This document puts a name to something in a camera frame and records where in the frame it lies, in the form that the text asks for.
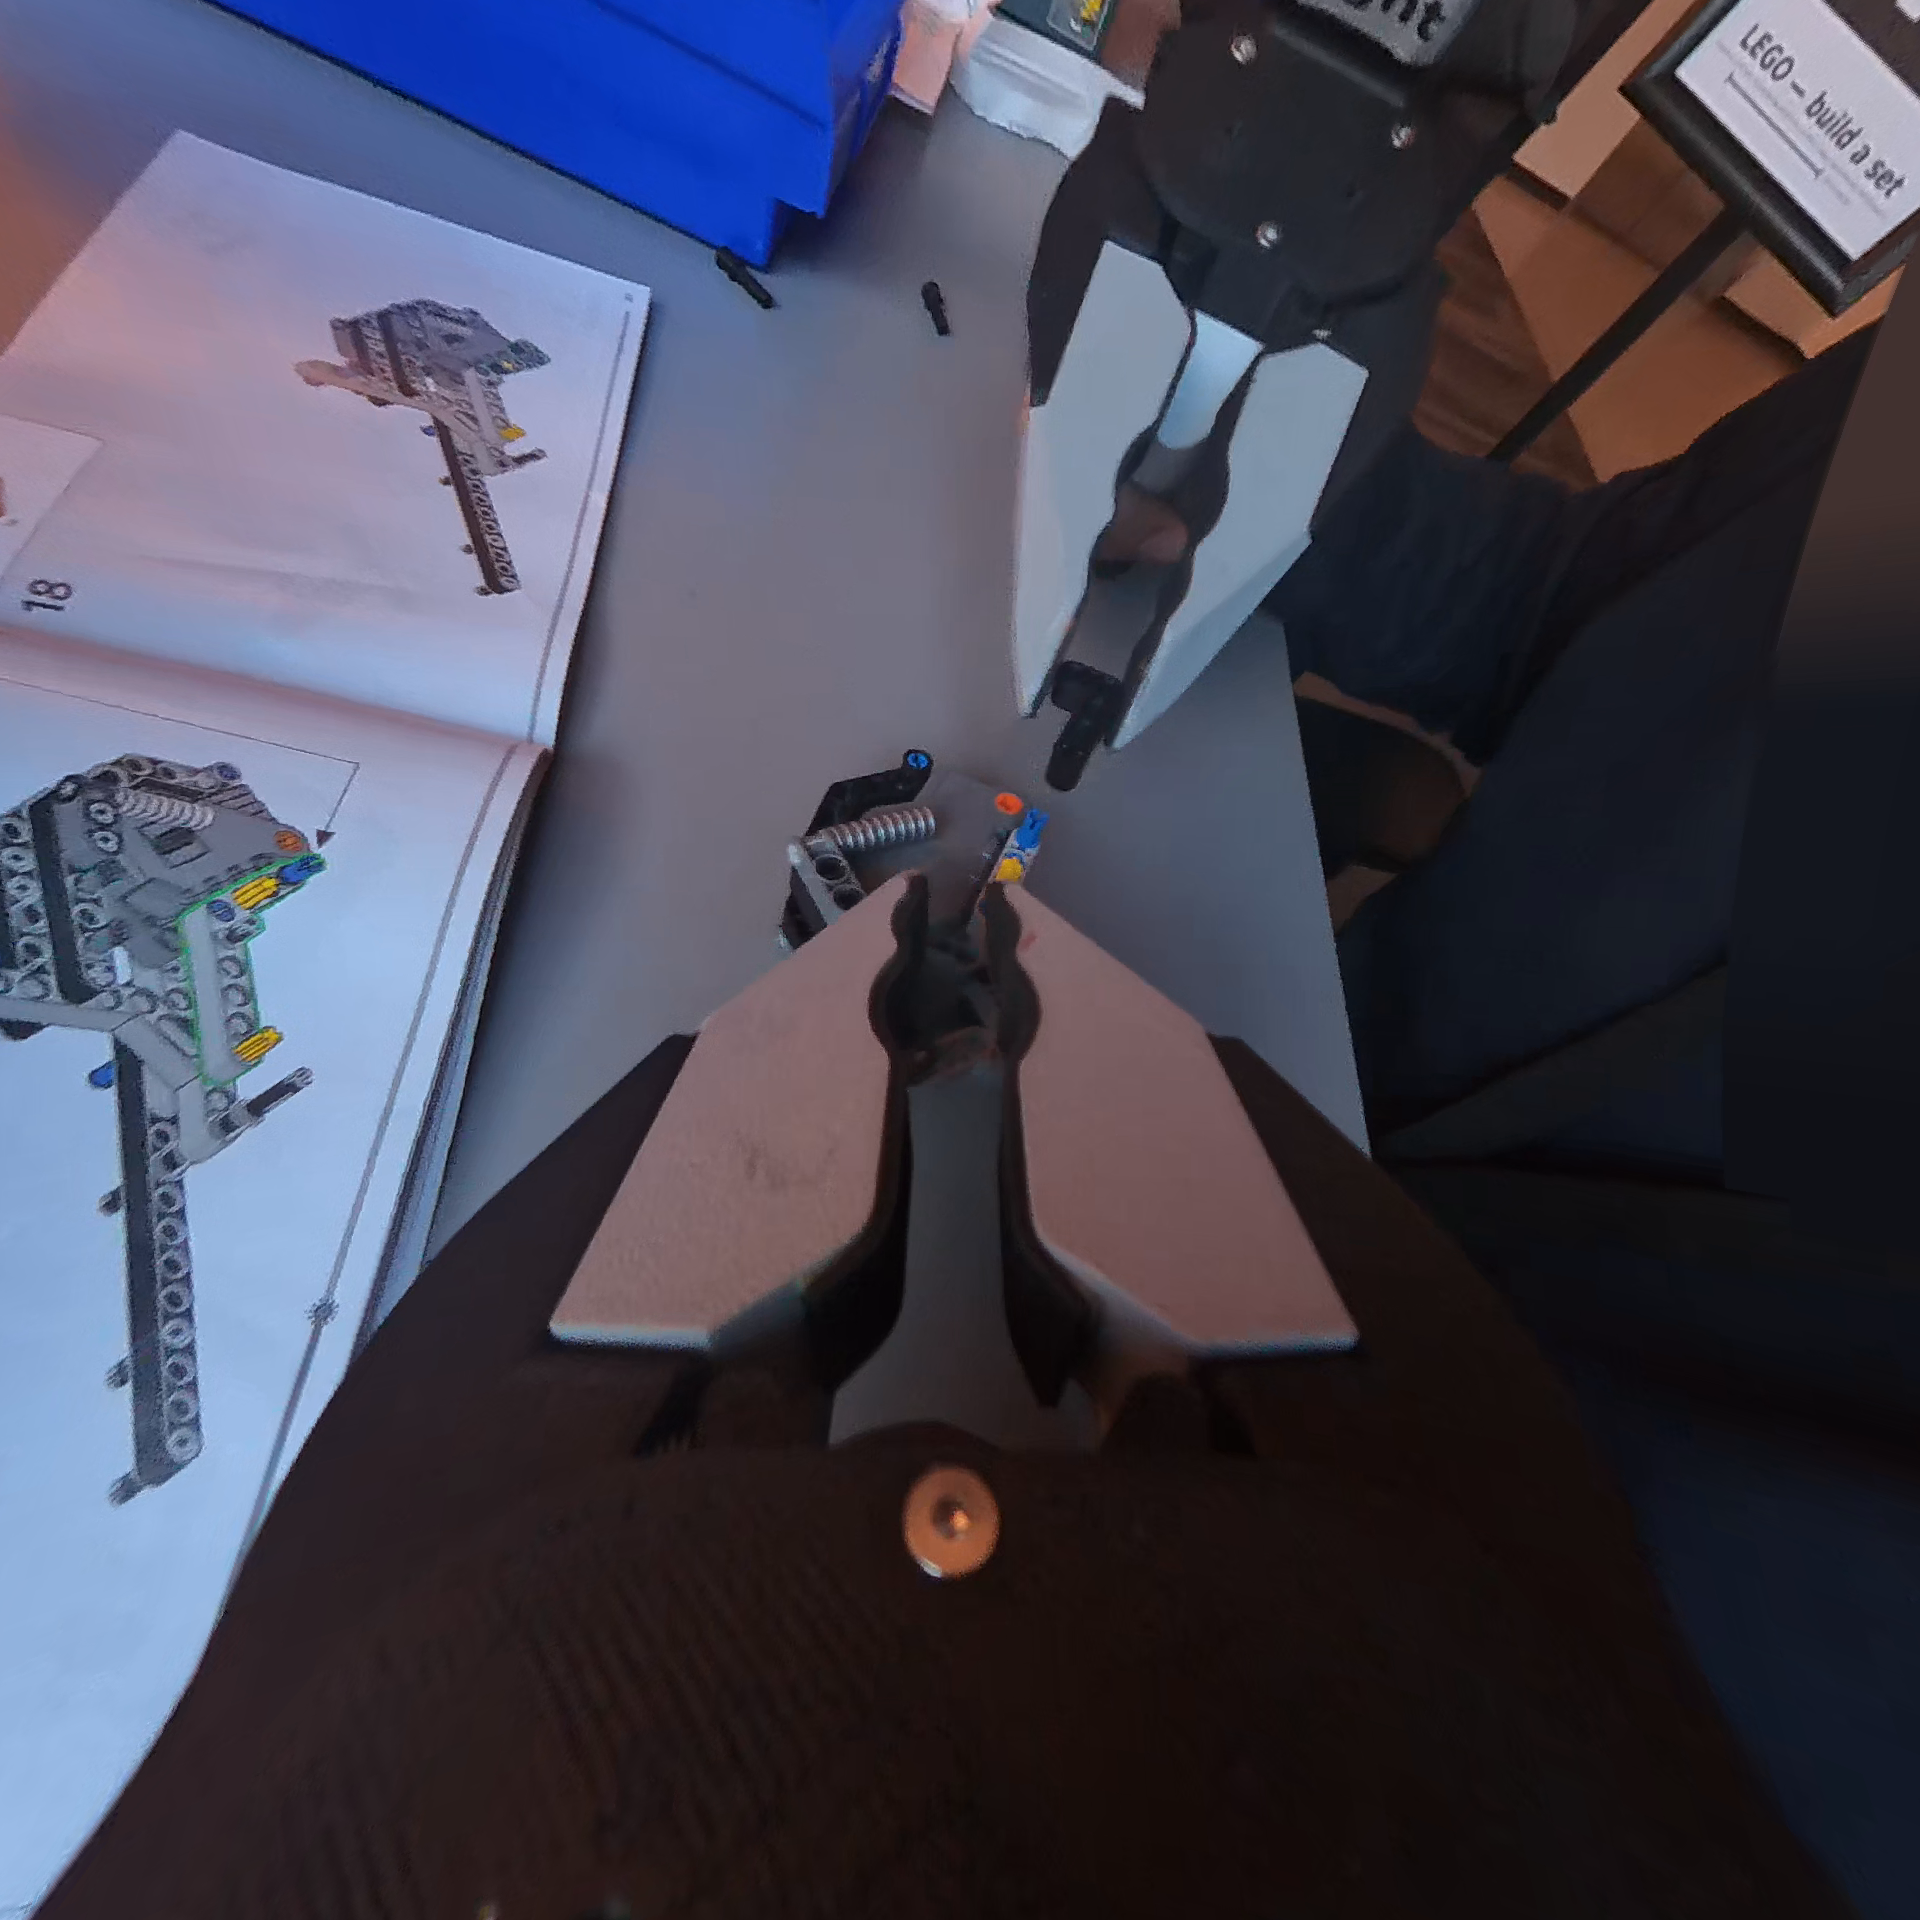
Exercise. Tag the black lego pin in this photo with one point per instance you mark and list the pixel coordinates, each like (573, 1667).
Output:
(743, 277)
(1072, 734)
(936, 307)

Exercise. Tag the brown cardboard box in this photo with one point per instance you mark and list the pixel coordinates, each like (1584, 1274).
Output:
(1589, 299)

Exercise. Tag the person's dark trousers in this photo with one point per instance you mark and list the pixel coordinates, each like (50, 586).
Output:
(1500, 600)

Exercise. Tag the lego instruction booklet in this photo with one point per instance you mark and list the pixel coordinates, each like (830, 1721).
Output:
(301, 523)

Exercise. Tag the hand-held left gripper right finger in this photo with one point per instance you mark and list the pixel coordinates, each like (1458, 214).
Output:
(1172, 1171)

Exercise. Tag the grey black lego assembly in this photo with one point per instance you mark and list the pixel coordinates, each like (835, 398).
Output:
(839, 879)

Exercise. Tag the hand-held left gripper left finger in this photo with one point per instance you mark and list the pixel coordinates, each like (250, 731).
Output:
(734, 1154)

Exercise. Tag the white plastic bag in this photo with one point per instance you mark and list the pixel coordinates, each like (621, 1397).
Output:
(1037, 98)

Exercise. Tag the black framed sign stand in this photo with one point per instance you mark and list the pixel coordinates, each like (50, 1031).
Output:
(1800, 136)

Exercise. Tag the blue plastic bin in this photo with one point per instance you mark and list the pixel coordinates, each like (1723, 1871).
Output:
(675, 90)

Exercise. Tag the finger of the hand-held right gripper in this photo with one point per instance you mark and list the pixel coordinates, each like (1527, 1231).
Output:
(1276, 480)
(1079, 480)

